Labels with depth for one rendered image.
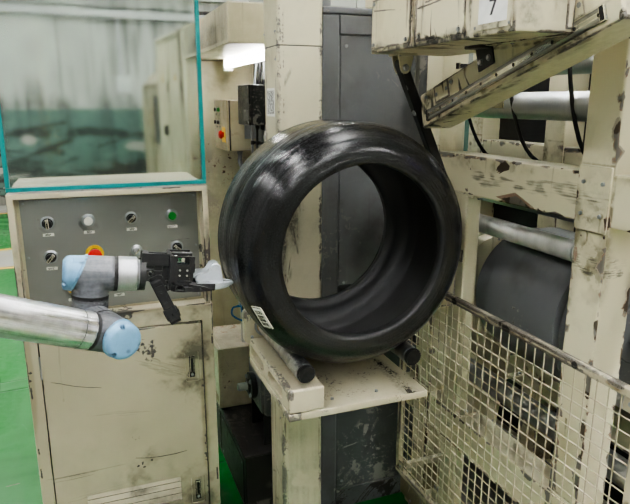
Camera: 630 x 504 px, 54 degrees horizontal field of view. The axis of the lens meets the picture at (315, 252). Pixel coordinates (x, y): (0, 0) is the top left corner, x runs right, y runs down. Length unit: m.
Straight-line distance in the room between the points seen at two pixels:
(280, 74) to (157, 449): 1.23
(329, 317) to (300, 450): 0.48
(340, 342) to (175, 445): 0.88
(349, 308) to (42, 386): 0.94
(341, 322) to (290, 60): 0.72
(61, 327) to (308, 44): 0.96
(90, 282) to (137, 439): 0.86
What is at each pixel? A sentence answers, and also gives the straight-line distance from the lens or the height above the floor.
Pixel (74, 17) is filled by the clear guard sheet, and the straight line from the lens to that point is 1.87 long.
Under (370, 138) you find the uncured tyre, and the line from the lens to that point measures 1.37.
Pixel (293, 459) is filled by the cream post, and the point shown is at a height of 0.44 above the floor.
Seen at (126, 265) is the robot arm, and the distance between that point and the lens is 1.35.
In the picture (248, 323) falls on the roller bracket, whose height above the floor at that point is 0.91.
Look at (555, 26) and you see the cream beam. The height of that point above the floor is 1.65.
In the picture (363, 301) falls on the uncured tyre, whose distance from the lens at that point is 1.73.
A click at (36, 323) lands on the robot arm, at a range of 1.19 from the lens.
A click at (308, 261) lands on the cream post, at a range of 1.76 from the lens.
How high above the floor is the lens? 1.51
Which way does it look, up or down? 14 degrees down
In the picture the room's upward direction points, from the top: straight up
